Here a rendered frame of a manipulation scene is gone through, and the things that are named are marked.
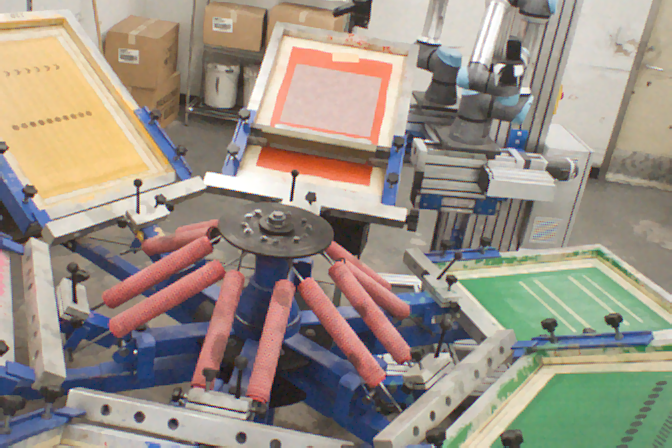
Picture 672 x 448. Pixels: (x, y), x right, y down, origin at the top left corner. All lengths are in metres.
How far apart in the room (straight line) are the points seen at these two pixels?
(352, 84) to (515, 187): 0.74
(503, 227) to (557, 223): 0.23
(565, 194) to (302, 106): 1.21
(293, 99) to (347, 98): 0.21
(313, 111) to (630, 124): 4.33
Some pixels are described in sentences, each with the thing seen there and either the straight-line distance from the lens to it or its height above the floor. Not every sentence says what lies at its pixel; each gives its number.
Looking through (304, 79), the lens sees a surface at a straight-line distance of 2.94.
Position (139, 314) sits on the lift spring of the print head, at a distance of 1.87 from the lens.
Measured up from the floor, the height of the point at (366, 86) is 1.41.
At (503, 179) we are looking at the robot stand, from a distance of 2.94.
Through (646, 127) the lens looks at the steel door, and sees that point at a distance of 6.83.
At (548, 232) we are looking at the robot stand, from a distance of 3.40.
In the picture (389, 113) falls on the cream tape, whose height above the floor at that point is 1.34.
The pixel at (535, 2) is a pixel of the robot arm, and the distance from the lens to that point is 2.83.
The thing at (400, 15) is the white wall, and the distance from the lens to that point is 6.32.
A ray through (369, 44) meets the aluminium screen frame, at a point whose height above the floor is 1.53.
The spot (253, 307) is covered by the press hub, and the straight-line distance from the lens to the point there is 1.99.
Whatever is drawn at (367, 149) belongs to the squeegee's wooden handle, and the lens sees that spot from 2.60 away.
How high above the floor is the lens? 2.19
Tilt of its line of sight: 24 degrees down
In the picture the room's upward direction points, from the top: 9 degrees clockwise
